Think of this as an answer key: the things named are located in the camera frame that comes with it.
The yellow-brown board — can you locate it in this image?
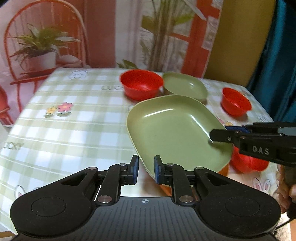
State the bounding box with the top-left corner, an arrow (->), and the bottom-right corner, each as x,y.
204,1 -> 275,86

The small red bowl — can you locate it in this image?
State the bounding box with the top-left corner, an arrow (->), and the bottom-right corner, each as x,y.
221,87 -> 252,117

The person's right hand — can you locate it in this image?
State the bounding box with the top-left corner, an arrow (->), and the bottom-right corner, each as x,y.
276,164 -> 292,214

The teal curtain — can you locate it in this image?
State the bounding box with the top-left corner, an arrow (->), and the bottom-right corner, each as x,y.
247,1 -> 296,123

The large red bowl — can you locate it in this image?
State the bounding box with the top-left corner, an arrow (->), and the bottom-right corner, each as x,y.
119,69 -> 163,101

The printed red chair backdrop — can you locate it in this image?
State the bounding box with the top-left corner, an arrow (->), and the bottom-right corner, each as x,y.
1,1 -> 223,126

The checkered green white tablecloth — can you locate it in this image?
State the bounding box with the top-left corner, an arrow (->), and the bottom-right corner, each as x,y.
0,67 -> 282,235

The large green rectangular plate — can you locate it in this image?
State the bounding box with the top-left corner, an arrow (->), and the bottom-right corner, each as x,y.
126,95 -> 233,177

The small green plate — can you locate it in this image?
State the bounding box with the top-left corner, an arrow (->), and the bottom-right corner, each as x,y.
163,72 -> 208,102

